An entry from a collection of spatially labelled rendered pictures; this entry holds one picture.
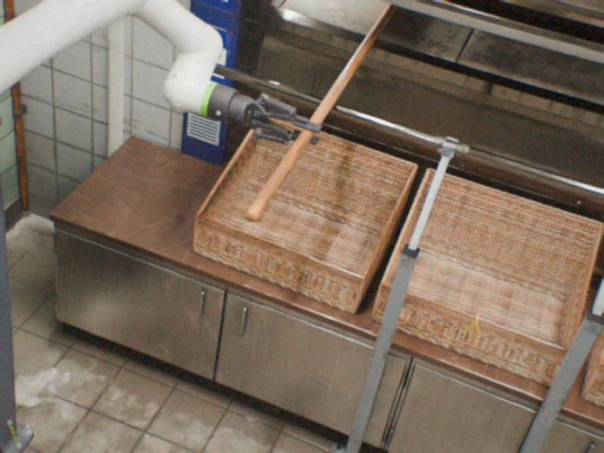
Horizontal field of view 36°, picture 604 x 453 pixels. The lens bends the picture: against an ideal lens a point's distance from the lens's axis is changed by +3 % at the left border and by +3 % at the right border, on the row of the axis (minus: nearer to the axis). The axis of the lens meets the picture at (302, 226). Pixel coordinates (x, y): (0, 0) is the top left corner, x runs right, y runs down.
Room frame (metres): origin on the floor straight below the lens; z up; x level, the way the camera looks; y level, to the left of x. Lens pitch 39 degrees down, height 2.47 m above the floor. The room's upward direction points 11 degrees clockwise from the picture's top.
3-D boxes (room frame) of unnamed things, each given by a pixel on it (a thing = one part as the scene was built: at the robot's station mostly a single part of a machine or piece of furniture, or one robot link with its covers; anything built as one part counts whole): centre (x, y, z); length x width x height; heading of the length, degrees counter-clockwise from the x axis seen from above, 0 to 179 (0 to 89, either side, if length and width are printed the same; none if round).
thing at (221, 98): (2.01, 0.26, 1.19); 0.12 x 0.06 x 0.09; 167
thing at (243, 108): (1.99, 0.19, 1.19); 0.09 x 0.07 x 0.08; 77
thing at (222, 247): (2.25, 0.00, 0.72); 0.56 x 0.49 x 0.28; 75
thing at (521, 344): (2.11, -0.57, 0.72); 0.56 x 0.49 x 0.28; 77
